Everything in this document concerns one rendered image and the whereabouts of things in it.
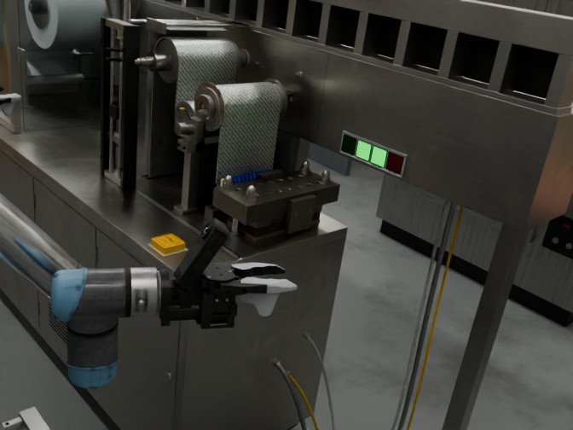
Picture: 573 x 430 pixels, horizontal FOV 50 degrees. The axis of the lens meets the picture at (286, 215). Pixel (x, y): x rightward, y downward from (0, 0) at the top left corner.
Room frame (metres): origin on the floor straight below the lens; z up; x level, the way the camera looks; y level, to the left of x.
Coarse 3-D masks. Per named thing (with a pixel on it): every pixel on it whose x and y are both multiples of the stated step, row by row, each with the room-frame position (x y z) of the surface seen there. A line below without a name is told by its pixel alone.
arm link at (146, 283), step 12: (132, 276) 0.78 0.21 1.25; (144, 276) 0.79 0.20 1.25; (156, 276) 0.80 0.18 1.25; (132, 288) 0.77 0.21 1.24; (144, 288) 0.78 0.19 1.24; (156, 288) 0.78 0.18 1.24; (132, 300) 0.76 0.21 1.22; (144, 300) 0.77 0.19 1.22; (156, 300) 0.77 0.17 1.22; (132, 312) 0.77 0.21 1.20; (144, 312) 0.77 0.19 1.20; (156, 312) 0.78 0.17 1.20
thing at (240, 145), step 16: (224, 128) 1.80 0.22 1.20; (240, 128) 1.84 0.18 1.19; (256, 128) 1.89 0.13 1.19; (272, 128) 1.94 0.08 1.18; (224, 144) 1.80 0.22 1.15; (240, 144) 1.85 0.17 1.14; (256, 144) 1.89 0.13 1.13; (272, 144) 1.94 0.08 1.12; (224, 160) 1.80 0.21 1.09; (240, 160) 1.85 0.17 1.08; (256, 160) 1.90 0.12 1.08; (272, 160) 1.95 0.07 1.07; (224, 176) 1.81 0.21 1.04
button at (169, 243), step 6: (168, 234) 1.59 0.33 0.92; (156, 240) 1.54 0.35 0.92; (162, 240) 1.55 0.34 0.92; (168, 240) 1.55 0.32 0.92; (174, 240) 1.56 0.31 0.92; (180, 240) 1.56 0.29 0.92; (156, 246) 1.53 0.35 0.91; (162, 246) 1.51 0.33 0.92; (168, 246) 1.51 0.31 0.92; (174, 246) 1.52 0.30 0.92; (180, 246) 1.54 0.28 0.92; (162, 252) 1.51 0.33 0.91; (168, 252) 1.51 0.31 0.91; (174, 252) 1.53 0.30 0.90
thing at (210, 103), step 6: (204, 96) 1.81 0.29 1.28; (210, 96) 1.81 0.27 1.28; (198, 102) 1.83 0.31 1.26; (204, 102) 1.81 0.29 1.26; (210, 102) 1.79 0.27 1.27; (198, 108) 1.83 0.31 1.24; (204, 108) 1.81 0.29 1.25; (210, 108) 1.79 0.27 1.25; (204, 114) 1.81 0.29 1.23; (210, 114) 1.79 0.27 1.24
